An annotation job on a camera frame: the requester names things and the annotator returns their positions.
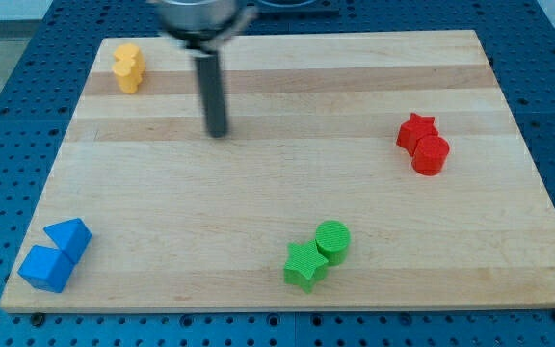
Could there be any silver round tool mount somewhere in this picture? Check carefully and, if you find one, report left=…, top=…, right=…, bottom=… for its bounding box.
left=153, top=0, right=257, bottom=52

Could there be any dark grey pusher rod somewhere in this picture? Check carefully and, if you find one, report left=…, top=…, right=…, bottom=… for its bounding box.
left=194, top=52, right=228, bottom=138

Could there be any yellow heart block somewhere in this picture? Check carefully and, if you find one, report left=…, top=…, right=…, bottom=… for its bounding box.
left=112, top=59, right=143, bottom=94

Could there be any yellow hexagon block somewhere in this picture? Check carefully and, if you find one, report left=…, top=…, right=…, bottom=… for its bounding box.
left=113, top=43, right=145, bottom=73

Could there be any light wooden board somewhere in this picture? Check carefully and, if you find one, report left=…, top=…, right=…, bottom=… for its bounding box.
left=0, top=30, right=555, bottom=313

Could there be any green cylinder block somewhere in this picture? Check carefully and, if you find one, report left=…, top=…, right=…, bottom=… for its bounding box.
left=315, top=220, right=351, bottom=266

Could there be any red star block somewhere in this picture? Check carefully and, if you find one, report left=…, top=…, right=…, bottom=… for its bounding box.
left=396, top=113, right=438, bottom=156

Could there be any blue triangular prism block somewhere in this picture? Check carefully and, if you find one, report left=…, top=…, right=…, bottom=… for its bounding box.
left=44, top=218, right=93, bottom=264

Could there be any green star block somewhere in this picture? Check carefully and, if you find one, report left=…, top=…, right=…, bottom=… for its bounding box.
left=283, top=239, right=329, bottom=294

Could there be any red cylinder block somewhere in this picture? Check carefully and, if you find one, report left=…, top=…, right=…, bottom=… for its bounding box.
left=411, top=135, right=450, bottom=176

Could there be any blue cube block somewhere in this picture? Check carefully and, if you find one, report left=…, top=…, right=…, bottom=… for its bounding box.
left=17, top=245, right=74, bottom=293

